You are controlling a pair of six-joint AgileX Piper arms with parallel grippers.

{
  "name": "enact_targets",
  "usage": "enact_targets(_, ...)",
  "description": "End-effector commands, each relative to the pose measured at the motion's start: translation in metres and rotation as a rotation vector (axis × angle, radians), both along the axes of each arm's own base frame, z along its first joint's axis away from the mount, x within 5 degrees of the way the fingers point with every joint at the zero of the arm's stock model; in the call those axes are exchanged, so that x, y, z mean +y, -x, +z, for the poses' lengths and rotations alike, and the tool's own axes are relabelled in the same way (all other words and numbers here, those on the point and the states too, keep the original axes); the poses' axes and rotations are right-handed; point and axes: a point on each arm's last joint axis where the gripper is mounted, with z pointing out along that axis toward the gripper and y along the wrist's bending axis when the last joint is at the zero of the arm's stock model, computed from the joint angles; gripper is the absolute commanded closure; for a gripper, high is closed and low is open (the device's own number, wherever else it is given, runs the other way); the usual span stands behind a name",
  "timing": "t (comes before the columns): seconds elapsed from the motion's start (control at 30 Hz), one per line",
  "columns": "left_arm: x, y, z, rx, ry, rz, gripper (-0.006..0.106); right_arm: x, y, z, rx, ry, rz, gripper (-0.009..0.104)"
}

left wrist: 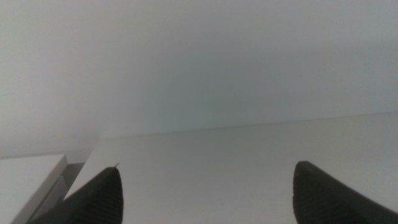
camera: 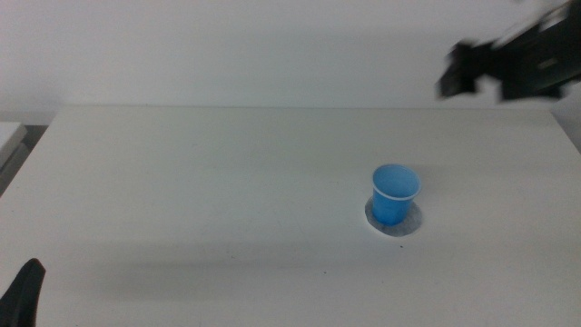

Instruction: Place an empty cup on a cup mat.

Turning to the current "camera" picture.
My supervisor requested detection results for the blue plastic cup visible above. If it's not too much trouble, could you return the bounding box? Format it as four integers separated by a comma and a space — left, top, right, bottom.
371, 163, 422, 227

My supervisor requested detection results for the round grey cup mat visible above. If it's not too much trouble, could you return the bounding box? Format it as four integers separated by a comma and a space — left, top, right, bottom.
364, 195, 424, 238

